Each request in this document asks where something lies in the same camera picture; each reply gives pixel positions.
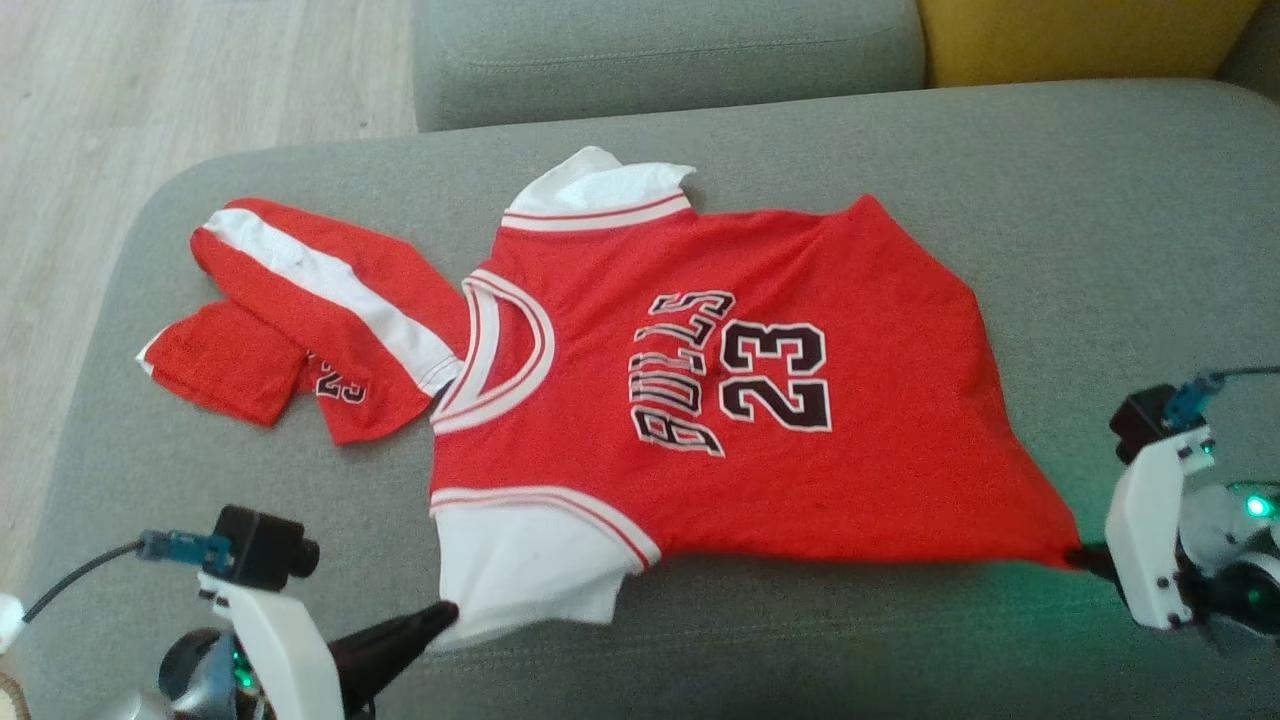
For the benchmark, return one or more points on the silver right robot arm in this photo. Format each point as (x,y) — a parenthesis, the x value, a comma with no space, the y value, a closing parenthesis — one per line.
(1215,530)

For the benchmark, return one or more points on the grey sofa seat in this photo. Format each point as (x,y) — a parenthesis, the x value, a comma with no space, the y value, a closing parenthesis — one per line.
(800,650)

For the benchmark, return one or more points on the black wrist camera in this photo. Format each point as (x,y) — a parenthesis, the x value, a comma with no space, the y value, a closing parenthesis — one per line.
(1140,420)
(260,545)

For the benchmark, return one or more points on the red white-striped basketball shorts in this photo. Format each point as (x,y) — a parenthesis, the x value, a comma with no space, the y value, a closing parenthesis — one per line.
(300,340)

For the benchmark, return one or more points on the red white basketball jersey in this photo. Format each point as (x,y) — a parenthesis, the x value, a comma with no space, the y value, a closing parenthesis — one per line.
(850,420)

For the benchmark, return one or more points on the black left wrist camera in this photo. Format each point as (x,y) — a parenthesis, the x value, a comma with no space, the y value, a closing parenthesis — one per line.
(260,545)

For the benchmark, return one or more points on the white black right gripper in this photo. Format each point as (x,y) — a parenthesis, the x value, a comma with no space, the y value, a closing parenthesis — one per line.
(1150,540)

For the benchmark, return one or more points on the yellow cushion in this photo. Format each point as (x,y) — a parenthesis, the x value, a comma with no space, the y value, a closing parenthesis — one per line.
(1080,35)

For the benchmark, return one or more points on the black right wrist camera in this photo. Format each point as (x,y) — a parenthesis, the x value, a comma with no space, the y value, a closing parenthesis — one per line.
(1140,420)

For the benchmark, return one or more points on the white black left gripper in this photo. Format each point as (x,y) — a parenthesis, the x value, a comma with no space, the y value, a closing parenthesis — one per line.
(290,650)

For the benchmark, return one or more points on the grey sofa back cushion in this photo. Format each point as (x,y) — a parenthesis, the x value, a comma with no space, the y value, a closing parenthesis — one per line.
(650,50)

